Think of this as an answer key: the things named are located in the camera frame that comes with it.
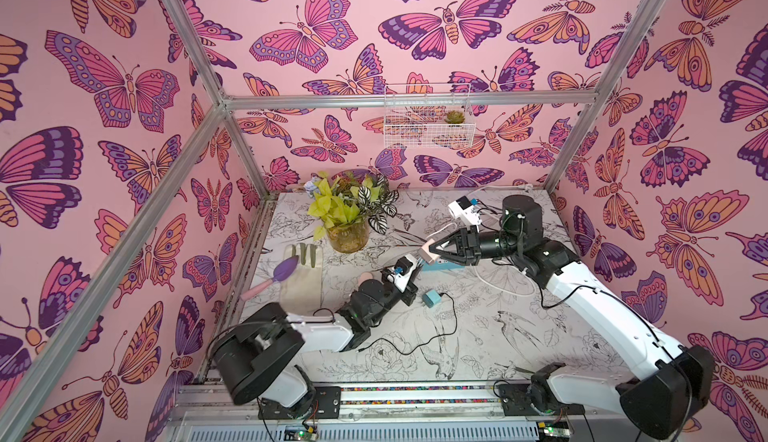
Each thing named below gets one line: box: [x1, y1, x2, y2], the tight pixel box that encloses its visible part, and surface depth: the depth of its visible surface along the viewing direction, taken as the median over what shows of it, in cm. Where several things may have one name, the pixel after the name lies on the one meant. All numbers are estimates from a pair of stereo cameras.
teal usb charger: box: [422, 289, 442, 308], surface depth 92 cm
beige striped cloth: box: [280, 243, 323, 316], surface depth 97 cm
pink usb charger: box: [419, 238, 440, 264], surface depth 64 cm
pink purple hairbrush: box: [240, 255, 299, 301], surface depth 99 cm
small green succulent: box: [444, 110, 465, 124], surface depth 94 cm
